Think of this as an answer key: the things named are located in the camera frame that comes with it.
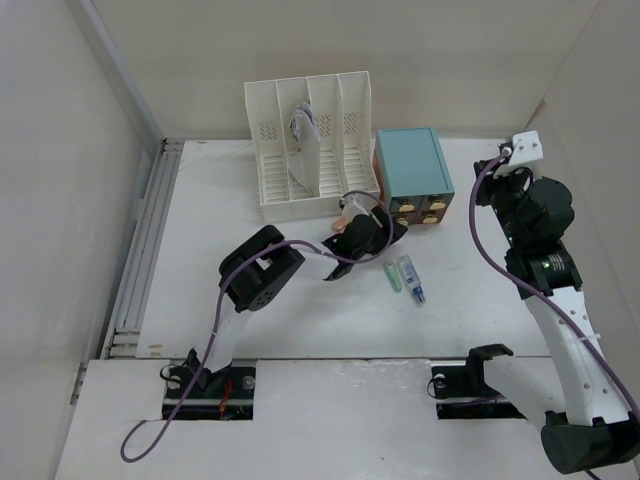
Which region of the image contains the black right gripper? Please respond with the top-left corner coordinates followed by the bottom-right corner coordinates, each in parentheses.
top-left (473, 158), bottom-right (530, 247)

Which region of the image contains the clear blue glue bottle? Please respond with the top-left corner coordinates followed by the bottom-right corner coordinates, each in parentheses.
top-left (397, 255), bottom-right (426, 304)

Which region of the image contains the teal orange drawer box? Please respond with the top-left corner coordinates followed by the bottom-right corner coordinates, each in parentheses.
top-left (373, 127), bottom-right (455, 226)

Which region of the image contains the white spiral bound manual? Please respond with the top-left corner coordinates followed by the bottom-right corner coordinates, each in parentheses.
top-left (289, 102), bottom-right (321, 197)

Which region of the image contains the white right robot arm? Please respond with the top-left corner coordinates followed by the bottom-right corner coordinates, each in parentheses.
top-left (463, 157), bottom-right (639, 474)

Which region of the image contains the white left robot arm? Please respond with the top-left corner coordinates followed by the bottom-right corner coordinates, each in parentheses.
top-left (189, 206), bottom-right (408, 397)

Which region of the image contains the green transparent tube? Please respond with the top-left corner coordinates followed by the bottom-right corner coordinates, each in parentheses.
top-left (384, 261), bottom-right (403, 293)

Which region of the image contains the white plastic file organizer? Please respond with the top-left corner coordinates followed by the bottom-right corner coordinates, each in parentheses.
top-left (245, 71), bottom-right (380, 223)

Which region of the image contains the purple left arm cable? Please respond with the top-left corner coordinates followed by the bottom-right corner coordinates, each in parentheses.
top-left (120, 192), bottom-right (396, 461)

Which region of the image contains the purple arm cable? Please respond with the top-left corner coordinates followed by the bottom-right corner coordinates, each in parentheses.
top-left (120, 192), bottom-right (396, 461)
top-left (467, 154), bottom-right (640, 480)

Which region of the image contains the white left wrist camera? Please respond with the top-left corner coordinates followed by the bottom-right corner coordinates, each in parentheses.
top-left (339, 194), bottom-right (370, 223)

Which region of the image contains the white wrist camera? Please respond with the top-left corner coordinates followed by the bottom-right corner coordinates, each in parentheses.
top-left (495, 130), bottom-right (544, 177)
top-left (339, 194), bottom-right (370, 223)

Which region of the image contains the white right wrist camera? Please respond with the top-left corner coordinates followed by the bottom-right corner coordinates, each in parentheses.
top-left (495, 130), bottom-right (544, 177)

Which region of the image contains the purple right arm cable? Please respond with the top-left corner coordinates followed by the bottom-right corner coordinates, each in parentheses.
top-left (467, 154), bottom-right (640, 480)

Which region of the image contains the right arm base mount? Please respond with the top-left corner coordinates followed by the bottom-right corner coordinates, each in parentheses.
top-left (427, 344), bottom-right (525, 420)

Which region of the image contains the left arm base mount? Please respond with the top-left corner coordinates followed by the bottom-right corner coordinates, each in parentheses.
top-left (159, 350), bottom-right (257, 421)

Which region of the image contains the aluminium frame rail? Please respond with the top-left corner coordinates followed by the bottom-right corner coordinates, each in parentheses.
top-left (96, 138), bottom-right (184, 360)

